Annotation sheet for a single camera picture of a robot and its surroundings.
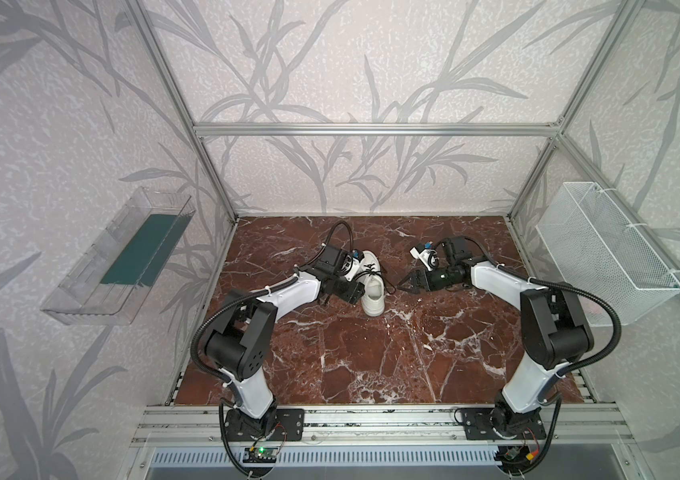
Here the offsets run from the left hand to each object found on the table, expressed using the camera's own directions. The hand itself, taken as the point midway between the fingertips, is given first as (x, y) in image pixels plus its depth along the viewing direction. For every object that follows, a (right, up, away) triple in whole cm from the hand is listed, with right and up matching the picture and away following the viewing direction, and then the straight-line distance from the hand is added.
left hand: (359, 278), depth 93 cm
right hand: (+15, +1, -1) cm, 15 cm away
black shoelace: (+4, +2, +4) cm, 6 cm away
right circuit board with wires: (+40, -42, -19) cm, 61 cm away
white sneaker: (+4, -6, -4) cm, 8 cm away
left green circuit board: (-24, -40, -21) cm, 52 cm away
